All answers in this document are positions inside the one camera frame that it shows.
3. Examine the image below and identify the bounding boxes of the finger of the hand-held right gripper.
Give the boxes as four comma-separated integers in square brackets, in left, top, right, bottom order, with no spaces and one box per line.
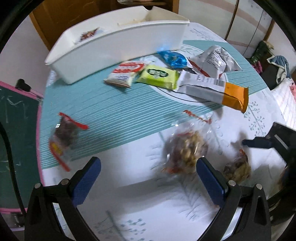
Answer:
[242,136,289,151]
[269,122,296,149]

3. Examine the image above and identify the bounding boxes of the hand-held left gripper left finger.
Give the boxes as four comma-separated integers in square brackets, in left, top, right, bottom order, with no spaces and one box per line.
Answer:
[24,156,102,241]

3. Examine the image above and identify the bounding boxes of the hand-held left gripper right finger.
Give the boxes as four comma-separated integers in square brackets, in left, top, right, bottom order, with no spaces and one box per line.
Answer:
[196,157,272,241]

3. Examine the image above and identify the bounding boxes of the small clear snack packet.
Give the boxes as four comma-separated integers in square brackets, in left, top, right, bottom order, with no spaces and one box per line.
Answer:
[223,148,252,183]

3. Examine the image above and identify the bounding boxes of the clear mixed nuts packet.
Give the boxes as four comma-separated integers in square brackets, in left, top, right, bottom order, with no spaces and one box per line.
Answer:
[161,110,213,175]

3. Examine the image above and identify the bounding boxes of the white plastic bin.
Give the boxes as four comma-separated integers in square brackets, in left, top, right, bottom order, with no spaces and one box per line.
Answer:
[45,6,190,84]

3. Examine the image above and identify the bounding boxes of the brown chocolate snack packet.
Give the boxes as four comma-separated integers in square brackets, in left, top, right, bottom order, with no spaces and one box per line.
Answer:
[79,27,100,42]

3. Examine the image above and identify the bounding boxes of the striped bedsheet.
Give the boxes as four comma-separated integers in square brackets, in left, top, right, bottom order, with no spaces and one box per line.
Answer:
[272,79,296,130]

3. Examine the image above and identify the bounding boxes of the clear red trimmed date packet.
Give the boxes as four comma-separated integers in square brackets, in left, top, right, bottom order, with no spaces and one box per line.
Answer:
[48,112,89,172]

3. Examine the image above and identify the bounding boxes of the white blue tote bag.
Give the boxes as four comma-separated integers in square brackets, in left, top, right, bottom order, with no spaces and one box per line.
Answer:
[267,55,293,85]

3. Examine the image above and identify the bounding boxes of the teal striped placemat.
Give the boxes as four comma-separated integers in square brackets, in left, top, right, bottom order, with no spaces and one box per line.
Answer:
[37,39,266,169]

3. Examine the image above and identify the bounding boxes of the white orange snack bar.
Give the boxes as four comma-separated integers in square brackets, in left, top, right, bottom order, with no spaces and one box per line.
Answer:
[177,70,249,113]

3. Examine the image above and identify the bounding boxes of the pink framed chalkboard easel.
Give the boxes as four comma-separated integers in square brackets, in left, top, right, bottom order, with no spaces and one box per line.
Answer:
[0,79,44,214]

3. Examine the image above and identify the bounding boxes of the green bag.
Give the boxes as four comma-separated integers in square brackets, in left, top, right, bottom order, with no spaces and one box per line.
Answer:
[251,40,274,67]

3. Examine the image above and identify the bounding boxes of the crumpled silver snack packet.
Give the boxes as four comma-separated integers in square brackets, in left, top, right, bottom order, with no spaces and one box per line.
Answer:
[193,45,243,79]

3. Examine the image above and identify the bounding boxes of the white red striped packet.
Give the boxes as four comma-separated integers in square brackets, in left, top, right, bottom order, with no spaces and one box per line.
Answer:
[186,58,225,78]

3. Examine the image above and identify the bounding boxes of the red white cookie packet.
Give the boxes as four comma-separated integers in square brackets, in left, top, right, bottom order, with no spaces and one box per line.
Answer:
[104,61,148,88]

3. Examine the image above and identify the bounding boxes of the green snack packet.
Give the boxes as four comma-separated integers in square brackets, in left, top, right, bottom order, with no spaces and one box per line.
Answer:
[135,64,181,90]

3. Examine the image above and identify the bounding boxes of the blue candy packet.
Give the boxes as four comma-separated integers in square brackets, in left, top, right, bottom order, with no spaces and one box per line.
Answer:
[157,50,188,69]

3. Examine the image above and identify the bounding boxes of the floral sliding wardrobe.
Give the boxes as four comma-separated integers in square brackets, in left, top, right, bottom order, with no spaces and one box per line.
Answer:
[179,0,287,58]

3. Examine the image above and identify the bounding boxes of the brown wooden door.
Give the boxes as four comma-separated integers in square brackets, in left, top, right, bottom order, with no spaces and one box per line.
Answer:
[29,0,121,51]

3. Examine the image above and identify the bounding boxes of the black cable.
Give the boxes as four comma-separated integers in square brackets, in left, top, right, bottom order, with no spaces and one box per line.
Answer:
[0,120,27,216]

